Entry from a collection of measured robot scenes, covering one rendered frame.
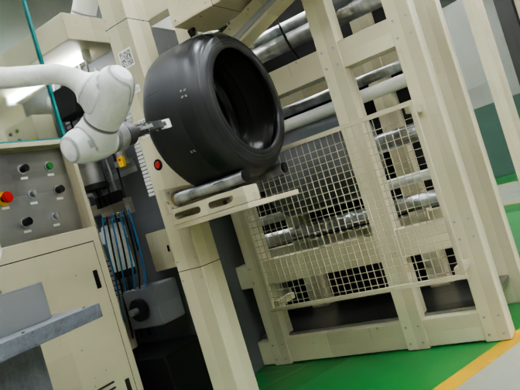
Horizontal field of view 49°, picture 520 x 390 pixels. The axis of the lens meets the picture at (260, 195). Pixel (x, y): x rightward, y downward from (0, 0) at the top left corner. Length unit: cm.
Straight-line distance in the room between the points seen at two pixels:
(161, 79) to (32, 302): 87
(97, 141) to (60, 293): 81
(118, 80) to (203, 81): 51
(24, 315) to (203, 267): 84
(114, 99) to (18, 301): 60
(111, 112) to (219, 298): 104
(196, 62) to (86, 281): 94
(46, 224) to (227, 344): 85
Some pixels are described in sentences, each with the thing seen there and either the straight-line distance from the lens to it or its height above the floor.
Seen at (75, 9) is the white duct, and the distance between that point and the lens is 308.
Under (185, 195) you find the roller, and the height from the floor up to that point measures 90.
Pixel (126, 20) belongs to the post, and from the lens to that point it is 244.
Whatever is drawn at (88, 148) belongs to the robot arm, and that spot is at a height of 106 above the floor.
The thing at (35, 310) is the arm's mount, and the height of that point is 68.
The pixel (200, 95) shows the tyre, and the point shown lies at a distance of 195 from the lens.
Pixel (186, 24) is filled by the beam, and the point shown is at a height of 164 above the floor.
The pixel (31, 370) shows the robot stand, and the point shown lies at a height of 54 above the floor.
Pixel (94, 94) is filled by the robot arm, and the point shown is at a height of 118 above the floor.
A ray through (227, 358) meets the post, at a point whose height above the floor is 24.
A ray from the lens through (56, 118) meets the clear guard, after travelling 248.
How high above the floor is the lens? 78
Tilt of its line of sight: 1 degrees up
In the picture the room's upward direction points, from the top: 17 degrees counter-clockwise
